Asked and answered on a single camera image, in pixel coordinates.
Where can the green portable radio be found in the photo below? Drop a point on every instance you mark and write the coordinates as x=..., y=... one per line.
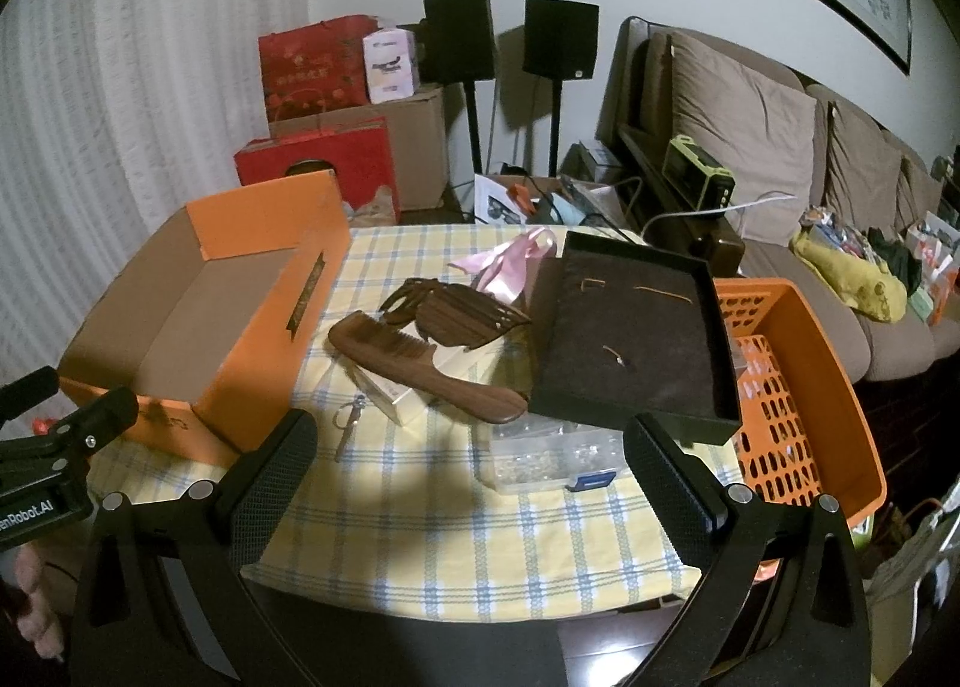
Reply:
x=694, y=173

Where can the large beige cushion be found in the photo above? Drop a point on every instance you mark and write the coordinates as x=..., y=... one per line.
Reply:
x=739, y=117

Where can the long gold hair clip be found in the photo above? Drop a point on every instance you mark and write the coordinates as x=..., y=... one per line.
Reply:
x=664, y=293

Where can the medium beige cushion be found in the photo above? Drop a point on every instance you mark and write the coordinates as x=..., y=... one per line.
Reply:
x=859, y=162

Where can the grey storage box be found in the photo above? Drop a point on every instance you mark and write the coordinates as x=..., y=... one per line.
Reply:
x=589, y=162

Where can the yellow plush toy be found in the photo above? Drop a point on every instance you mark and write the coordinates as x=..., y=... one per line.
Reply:
x=855, y=278

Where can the black velvet-lined tray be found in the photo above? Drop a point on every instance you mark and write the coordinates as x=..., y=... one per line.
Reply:
x=637, y=372

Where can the clear plastic bead box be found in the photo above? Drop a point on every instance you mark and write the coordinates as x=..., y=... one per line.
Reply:
x=540, y=454

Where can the red gift box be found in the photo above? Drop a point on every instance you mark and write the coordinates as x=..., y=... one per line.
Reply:
x=315, y=154

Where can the small beige cushion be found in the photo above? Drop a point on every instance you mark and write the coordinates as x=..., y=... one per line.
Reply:
x=921, y=188

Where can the cream flat box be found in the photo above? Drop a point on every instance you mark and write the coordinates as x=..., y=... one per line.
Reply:
x=405, y=396

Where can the small metal scissors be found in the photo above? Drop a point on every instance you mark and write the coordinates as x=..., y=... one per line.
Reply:
x=351, y=424

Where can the carved dark wooden comb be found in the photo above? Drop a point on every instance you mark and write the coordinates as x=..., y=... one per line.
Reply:
x=465, y=319

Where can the light blue pouch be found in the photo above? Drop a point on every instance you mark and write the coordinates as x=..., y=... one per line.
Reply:
x=576, y=211

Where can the orange cardboard box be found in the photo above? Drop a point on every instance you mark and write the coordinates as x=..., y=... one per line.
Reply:
x=247, y=349

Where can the white and pink box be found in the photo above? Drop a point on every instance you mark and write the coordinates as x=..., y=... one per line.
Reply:
x=390, y=64

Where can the person's left hand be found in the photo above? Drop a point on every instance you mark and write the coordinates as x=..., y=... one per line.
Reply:
x=37, y=604

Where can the small gold clip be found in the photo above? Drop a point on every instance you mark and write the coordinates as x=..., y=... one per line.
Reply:
x=589, y=284

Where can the orange plastic basket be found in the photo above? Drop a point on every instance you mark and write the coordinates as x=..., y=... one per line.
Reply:
x=817, y=372

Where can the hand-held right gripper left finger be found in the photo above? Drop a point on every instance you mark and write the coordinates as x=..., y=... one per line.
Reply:
x=274, y=484

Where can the brown sofa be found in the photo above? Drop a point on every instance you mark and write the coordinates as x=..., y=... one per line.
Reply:
x=810, y=282

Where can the pink ribbon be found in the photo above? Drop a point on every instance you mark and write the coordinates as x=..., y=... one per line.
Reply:
x=517, y=259

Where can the white curtain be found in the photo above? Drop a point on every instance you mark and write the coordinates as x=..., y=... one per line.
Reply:
x=112, y=94

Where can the pile of colourful bags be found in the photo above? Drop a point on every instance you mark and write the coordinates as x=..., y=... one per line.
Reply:
x=930, y=259

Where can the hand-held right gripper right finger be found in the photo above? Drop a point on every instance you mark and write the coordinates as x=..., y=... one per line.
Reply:
x=667, y=484

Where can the large brown cardboard box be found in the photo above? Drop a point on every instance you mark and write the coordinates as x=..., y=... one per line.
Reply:
x=420, y=147

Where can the white box with glasses picture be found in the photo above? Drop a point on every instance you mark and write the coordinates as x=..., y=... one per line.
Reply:
x=495, y=203

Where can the black speaker on stand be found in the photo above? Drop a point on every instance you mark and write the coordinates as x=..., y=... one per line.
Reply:
x=457, y=34
x=561, y=34

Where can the yellow checked tablecloth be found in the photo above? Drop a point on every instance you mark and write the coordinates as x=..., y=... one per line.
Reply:
x=450, y=529

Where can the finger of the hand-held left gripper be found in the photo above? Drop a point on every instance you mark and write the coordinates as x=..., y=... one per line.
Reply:
x=97, y=417
x=30, y=391

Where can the blue memory card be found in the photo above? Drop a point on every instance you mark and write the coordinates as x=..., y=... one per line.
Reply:
x=591, y=482

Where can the orange tool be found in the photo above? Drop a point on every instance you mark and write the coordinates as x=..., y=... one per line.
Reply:
x=525, y=199

